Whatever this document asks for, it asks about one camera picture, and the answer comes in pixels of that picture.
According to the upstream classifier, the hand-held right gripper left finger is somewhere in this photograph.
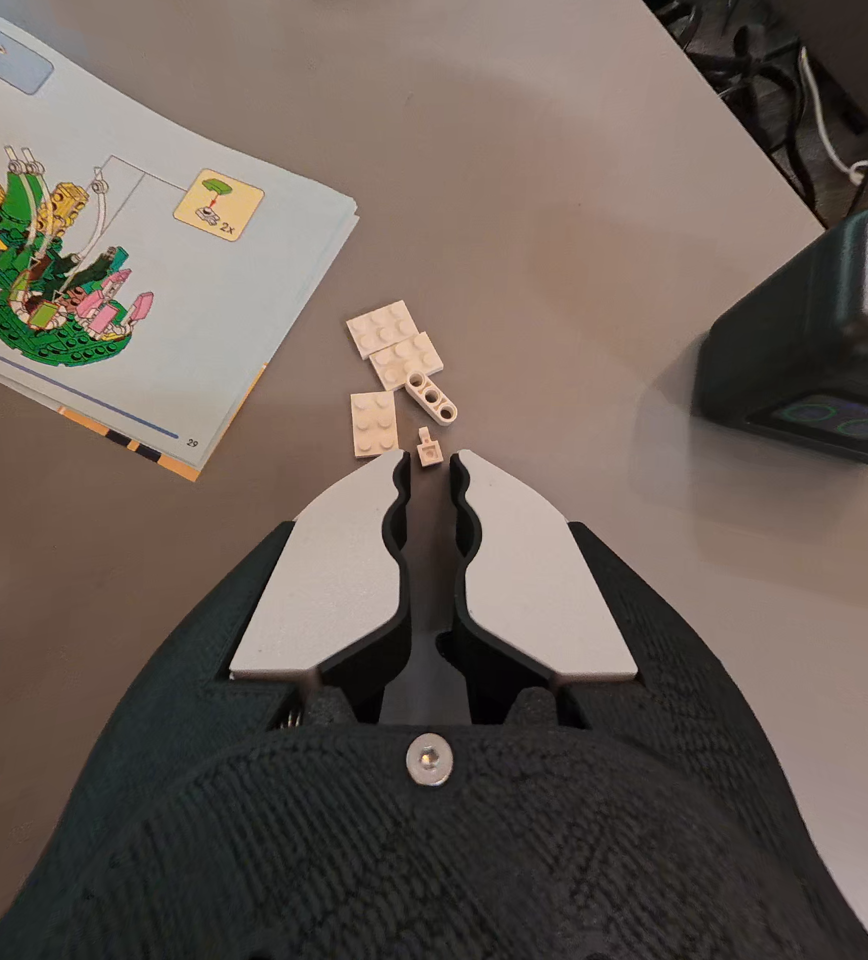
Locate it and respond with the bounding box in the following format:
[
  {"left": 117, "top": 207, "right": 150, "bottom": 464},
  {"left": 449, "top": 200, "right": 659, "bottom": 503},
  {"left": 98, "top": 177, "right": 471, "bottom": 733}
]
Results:
[{"left": 228, "top": 448, "right": 413, "bottom": 725}]

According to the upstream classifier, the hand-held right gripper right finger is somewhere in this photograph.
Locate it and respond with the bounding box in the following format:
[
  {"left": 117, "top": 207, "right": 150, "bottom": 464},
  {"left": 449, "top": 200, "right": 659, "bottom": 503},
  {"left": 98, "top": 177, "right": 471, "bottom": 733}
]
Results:
[{"left": 449, "top": 448, "right": 640, "bottom": 726}]

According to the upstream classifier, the white lego plate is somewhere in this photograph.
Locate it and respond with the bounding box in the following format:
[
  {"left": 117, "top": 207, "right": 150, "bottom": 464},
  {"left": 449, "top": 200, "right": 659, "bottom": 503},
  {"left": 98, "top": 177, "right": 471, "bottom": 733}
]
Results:
[
  {"left": 350, "top": 390, "right": 399, "bottom": 459},
  {"left": 368, "top": 331, "right": 445, "bottom": 391},
  {"left": 345, "top": 300, "right": 420, "bottom": 360}
]

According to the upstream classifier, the white holed lego beam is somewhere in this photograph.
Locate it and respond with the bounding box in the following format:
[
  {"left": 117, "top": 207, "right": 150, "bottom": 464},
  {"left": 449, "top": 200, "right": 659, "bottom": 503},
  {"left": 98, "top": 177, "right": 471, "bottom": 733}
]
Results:
[{"left": 405, "top": 371, "right": 459, "bottom": 427}]

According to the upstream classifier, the lego instruction booklet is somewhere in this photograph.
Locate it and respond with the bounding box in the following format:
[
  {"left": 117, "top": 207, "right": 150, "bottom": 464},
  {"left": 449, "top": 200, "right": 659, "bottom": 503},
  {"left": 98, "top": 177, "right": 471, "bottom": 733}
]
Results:
[{"left": 0, "top": 6, "right": 361, "bottom": 483}]

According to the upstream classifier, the black box device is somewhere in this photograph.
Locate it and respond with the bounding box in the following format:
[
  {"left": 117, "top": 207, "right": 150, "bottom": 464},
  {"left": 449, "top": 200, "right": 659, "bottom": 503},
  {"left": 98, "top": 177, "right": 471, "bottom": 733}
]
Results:
[{"left": 691, "top": 206, "right": 868, "bottom": 466}]

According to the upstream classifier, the white cable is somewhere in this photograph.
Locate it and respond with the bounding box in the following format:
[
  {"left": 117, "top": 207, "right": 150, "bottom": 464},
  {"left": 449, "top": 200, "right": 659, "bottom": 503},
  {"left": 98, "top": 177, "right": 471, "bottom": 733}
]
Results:
[{"left": 797, "top": 46, "right": 868, "bottom": 192}]

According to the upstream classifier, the tangle of black cables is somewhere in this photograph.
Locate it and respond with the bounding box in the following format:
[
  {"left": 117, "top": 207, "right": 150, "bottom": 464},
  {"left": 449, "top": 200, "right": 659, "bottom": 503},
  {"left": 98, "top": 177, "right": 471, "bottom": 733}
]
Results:
[{"left": 644, "top": 0, "right": 868, "bottom": 226}]

